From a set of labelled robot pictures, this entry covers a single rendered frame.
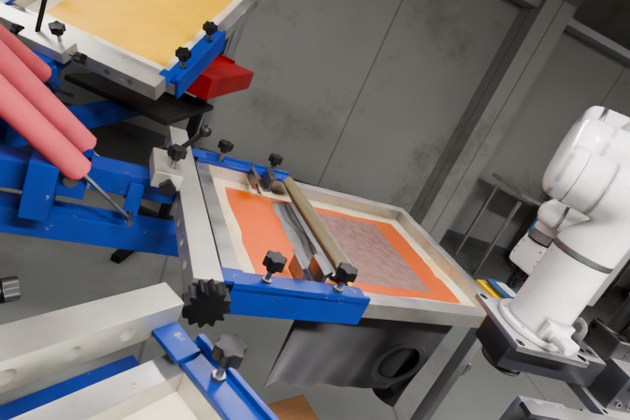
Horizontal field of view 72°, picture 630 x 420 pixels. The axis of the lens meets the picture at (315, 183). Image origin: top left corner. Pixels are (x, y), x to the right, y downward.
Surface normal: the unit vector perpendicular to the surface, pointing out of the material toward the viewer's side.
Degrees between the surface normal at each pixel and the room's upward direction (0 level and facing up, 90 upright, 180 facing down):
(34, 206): 90
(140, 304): 0
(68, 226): 90
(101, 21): 32
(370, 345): 94
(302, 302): 90
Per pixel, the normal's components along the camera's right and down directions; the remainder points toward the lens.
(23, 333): 0.39, -0.87
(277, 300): 0.33, 0.45
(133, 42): 0.25, -0.58
